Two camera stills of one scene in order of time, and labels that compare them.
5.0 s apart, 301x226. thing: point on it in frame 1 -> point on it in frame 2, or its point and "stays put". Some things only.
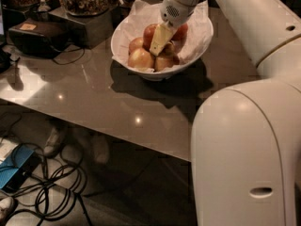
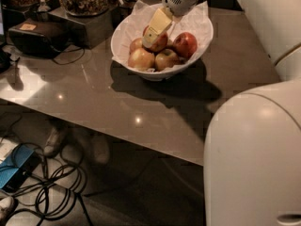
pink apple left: x=135 y=43 stays put
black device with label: x=39 y=38 stays put
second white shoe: x=100 y=149 stays put
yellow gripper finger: x=162 y=36 -> x=156 y=27
